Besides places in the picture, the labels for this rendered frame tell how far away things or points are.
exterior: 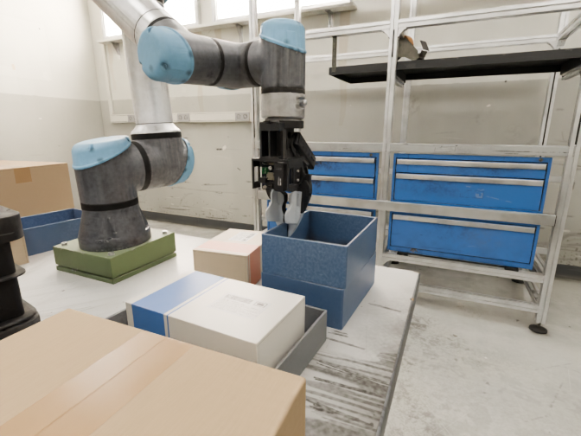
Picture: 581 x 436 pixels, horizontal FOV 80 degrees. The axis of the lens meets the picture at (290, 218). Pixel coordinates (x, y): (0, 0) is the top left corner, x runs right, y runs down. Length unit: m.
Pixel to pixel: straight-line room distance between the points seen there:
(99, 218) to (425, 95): 2.45
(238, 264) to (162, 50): 0.38
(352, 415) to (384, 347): 0.14
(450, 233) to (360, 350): 1.58
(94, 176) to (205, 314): 0.46
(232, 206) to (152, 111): 2.71
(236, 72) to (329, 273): 0.37
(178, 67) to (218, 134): 2.98
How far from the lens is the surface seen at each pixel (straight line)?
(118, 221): 0.83
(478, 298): 2.18
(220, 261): 0.71
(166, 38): 0.57
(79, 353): 0.30
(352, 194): 2.10
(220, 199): 3.61
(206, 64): 0.60
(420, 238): 2.09
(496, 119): 2.87
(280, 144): 0.60
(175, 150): 0.89
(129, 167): 0.83
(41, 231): 1.10
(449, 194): 2.03
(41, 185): 1.35
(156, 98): 0.90
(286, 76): 0.60
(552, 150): 2.03
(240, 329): 0.41
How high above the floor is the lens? 1.01
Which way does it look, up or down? 14 degrees down
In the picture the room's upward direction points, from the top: straight up
